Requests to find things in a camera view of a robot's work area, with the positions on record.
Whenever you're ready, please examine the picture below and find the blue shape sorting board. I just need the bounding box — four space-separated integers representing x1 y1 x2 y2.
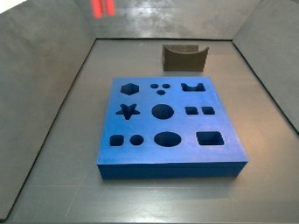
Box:
98 77 248 179

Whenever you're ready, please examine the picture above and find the red three prong block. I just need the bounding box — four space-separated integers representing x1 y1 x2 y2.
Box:
90 0 116 18

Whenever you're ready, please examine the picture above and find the dark curved saddle block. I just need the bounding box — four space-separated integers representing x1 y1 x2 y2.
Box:
163 45 210 72

